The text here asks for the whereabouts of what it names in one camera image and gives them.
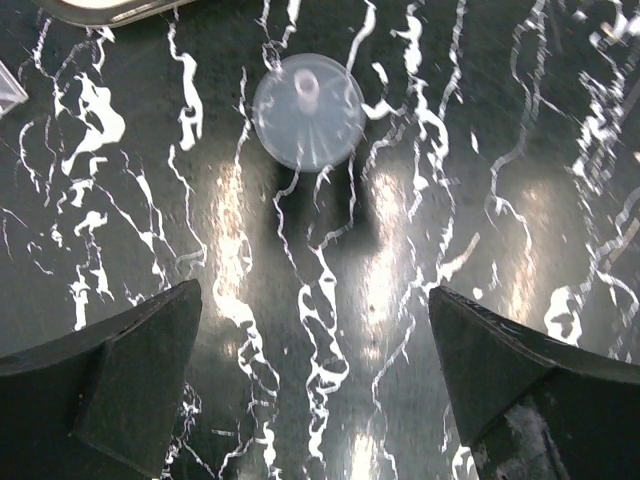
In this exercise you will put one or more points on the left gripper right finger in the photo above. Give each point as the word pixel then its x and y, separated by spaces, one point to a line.
pixel 529 406

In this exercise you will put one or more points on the clear test tube rack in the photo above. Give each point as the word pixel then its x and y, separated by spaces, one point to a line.
pixel 12 93

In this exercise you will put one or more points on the strawberry print tray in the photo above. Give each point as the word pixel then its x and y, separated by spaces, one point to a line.
pixel 97 14

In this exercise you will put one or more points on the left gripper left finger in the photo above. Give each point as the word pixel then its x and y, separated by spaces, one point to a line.
pixel 100 403

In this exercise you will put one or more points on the clear plastic funnel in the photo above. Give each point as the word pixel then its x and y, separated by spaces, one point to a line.
pixel 308 113

